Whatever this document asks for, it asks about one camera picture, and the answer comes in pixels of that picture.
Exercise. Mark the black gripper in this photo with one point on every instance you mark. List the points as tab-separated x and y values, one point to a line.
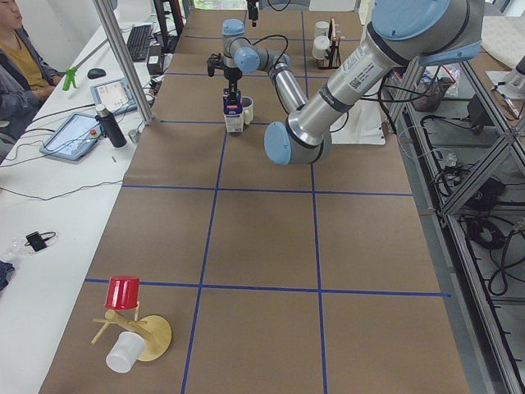
231	75

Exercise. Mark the white plain mug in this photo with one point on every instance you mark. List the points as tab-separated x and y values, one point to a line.
248	109

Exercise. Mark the blue white milk carton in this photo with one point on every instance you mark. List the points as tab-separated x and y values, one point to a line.
233	115

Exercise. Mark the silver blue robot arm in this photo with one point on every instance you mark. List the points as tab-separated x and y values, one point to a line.
434	32

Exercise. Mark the red cup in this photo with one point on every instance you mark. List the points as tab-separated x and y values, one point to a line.
122	292

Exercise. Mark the wooden cup tree stand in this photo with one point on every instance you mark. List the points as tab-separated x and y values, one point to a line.
154	329

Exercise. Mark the white cup on stand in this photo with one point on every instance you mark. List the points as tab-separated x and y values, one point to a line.
125	352

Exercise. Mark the black keyboard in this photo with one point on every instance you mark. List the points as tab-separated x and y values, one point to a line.
138	42

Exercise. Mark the white mug with lettering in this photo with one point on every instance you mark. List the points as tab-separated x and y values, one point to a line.
321	28

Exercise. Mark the small silver cap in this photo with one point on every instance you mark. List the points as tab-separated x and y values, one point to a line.
134	136

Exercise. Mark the blue teach pendant far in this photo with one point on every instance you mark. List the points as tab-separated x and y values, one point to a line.
115	95

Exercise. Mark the blue teach pendant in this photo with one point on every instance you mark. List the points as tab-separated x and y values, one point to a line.
76	137
115	95

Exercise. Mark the black water bottle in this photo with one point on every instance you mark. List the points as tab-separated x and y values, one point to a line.
109	126

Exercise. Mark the black computer mouse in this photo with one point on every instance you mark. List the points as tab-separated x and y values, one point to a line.
95	73

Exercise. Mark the blue teach pendant near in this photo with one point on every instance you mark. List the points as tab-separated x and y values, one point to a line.
76	137

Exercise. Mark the green plastic clamp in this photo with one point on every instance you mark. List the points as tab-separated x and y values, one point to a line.
69	79

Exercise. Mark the seated person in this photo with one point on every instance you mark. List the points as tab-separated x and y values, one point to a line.
27	80

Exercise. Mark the small black device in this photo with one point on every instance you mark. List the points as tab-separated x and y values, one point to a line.
39	241

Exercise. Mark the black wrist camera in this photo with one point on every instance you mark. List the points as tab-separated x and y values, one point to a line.
214	63

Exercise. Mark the aluminium frame post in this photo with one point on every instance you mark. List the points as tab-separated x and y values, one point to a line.
123	58

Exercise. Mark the black wire cup rack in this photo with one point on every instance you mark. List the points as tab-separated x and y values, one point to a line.
326	50

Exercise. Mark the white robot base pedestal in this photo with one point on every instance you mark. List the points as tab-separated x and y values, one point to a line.
360	125

